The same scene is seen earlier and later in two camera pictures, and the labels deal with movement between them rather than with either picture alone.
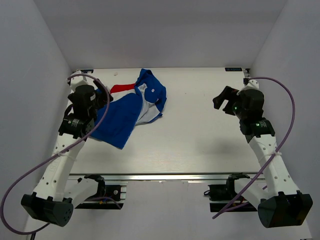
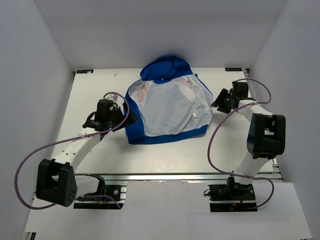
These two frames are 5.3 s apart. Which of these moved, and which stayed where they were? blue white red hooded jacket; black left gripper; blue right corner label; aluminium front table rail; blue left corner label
Moved: blue white red hooded jacket; black left gripper
Stayed: aluminium front table rail; blue right corner label; blue left corner label
